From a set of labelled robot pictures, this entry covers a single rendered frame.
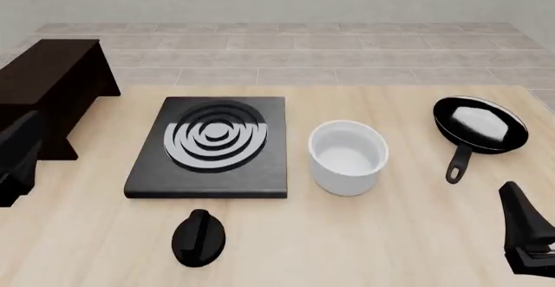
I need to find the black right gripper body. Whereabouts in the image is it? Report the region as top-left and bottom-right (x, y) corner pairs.
(504, 238), (555, 276)

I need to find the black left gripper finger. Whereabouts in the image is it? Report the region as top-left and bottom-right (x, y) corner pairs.
(0, 171), (21, 209)
(0, 109), (43, 198)

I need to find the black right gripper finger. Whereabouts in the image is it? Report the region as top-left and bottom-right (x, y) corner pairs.
(498, 180), (555, 251)

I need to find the dark wooden cabinet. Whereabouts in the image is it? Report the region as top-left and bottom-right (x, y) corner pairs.
(0, 38), (122, 162)

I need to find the white bowl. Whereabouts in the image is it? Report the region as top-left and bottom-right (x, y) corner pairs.
(308, 120), (389, 198)

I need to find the black frying pan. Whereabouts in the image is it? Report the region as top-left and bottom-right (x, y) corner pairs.
(433, 95), (530, 185)

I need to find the flat black stove plate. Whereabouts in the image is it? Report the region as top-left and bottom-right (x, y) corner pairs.
(123, 96), (290, 200)

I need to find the round black stove knob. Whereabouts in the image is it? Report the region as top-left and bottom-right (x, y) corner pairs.
(171, 209), (228, 268)

